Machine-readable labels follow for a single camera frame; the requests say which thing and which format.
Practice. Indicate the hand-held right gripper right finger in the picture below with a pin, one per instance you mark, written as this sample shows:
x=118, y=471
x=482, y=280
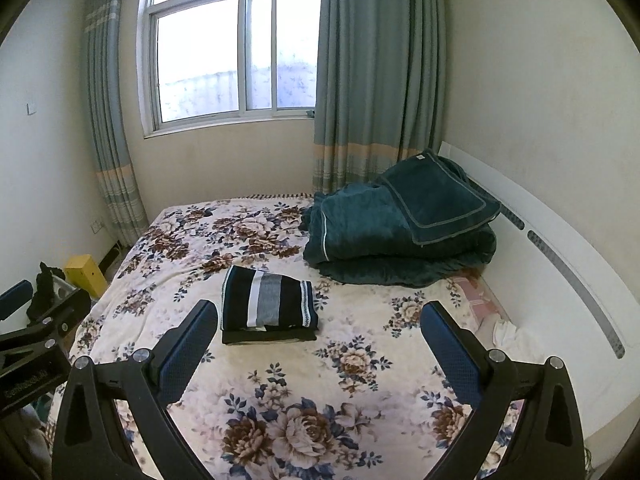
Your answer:
x=447, y=355

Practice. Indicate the pink bed sheet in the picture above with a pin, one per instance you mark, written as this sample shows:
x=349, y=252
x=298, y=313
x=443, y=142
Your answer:
x=475, y=300

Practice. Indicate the white headboard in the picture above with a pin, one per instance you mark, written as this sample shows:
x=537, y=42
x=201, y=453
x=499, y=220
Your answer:
x=560, y=270

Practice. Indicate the white plastic rack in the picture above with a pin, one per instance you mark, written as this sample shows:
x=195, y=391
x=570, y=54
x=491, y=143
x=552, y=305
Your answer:
x=64, y=287

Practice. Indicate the striped knit sweater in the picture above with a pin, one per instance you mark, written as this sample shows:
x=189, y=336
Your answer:
x=270, y=300

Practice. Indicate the yellow box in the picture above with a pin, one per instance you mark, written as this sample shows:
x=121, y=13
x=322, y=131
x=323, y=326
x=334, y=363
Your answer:
x=85, y=275

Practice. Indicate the white wall socket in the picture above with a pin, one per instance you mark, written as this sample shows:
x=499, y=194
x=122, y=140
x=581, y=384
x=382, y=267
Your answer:
x=97, y=225

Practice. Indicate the narrow grey-green curtain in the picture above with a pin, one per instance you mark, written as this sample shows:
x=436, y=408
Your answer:
x=110, y=110

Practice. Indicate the teal quilt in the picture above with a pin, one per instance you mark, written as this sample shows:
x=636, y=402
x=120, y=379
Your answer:
x=360, y=240

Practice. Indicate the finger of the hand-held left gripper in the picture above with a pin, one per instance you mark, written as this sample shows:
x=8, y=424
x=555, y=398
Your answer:
x=70, y=312
x=17, y=297

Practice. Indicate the white frame window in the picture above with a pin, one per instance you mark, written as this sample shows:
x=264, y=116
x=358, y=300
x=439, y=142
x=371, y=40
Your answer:
x=225, y=50

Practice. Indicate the white crumpled cloth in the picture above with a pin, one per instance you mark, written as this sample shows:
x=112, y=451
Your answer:
x=517, y=340

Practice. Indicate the black clothes pile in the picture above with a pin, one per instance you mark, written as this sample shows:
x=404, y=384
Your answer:
x=45, y=285

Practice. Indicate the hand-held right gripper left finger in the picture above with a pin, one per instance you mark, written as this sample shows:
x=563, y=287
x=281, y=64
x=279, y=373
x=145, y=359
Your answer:
x=192, y=347

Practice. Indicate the wide grey-green curtain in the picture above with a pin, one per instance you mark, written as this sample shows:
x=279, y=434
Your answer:
x=380, y=70

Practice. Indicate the floral blanket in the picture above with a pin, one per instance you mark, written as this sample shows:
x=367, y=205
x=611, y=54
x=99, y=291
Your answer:
x=300, y=400

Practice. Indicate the white wall switch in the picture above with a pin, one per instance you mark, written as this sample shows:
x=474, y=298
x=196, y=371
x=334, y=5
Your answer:
x=31, y=108

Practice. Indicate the folded dark grey garment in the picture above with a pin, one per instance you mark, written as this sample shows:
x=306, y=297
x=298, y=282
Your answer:
x=270, y=336

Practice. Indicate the teal pillow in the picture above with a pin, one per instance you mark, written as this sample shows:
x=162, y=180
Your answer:
x=440, y=200

